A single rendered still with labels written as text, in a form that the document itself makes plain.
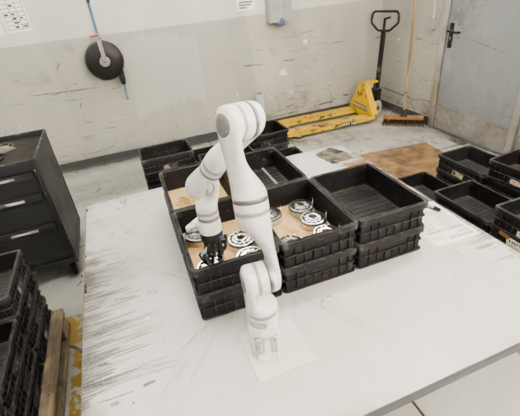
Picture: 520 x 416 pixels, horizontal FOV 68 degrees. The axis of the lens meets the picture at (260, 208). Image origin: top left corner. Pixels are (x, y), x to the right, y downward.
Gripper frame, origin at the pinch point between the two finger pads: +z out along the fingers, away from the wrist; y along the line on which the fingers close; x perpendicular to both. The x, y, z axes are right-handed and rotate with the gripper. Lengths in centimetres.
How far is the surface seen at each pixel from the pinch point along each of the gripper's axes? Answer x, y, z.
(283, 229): -10.9, 29.7, 2.2
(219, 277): -6.6, -7.6, -1.9
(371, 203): -36, 62, 2
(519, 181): -96, 163, 31
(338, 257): -35.4, 25.0, 4.8
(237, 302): -9.5, -4.1, 11.2
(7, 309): 95, -35, 32
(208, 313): -2.9, -12.0, 11.8
